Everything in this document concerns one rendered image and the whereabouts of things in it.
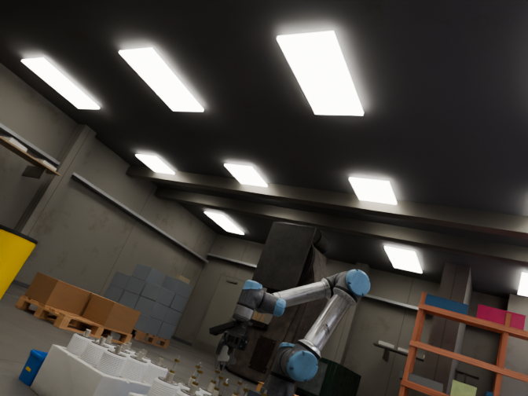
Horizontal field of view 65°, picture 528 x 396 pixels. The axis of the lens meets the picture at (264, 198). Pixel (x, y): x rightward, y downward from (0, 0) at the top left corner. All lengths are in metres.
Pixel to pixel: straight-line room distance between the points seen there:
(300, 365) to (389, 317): 8.75
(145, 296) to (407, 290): 6.18
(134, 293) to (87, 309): 2.12
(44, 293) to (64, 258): 4.84
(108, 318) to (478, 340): 7.66
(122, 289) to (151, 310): 0.76
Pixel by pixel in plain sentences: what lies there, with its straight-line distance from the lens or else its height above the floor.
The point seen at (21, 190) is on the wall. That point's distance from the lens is 9.03.
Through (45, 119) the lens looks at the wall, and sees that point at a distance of 9.17.
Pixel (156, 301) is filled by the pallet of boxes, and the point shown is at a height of 0.62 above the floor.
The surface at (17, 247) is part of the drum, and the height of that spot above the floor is 0.52.
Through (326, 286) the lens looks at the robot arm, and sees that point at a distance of 1.97.
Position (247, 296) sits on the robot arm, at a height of 0.63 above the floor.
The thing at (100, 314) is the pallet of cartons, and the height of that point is 0.22.
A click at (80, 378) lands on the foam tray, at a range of 1.82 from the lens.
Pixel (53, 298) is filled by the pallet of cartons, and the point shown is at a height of 0.21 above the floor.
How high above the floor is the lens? 0.44
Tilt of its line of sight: 20 degrees up
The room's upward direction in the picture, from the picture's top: 22 degrees clockwise
